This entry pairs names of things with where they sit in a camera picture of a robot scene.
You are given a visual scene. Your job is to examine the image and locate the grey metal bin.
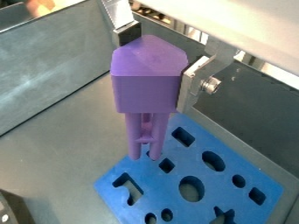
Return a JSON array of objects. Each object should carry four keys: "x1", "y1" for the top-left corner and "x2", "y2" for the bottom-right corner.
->
[{"x1": 0, "y1": 0, "x2": 299, "y2": 224}]

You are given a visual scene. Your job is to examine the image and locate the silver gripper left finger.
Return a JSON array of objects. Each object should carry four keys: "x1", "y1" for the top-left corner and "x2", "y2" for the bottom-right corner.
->
[{"x1": 102, "y1": 0, "x2": 142, "y2": 46}]

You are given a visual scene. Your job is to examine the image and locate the purple three prong object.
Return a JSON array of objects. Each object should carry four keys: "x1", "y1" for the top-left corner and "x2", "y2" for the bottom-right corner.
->
[{"x1": 110, "y1": 35, "x2": 188, "y2": 159}]

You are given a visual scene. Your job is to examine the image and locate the blue shape sorting board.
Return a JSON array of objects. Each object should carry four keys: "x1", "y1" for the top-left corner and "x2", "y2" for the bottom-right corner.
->
[{"x1": 94, "y1": 115, "x2": 285, "y2": 224}]

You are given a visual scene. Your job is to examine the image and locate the black object bottom left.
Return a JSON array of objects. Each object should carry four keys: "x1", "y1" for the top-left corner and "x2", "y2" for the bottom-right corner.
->
[{"x1": 0, "y1": 189, "x2": 35, "y2": 224}]

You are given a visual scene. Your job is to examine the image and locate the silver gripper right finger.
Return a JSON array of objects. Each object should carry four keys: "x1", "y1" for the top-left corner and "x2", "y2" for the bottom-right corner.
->
[{"x1": 176, "y1": 37, "x2": 239, "y2": 113}]

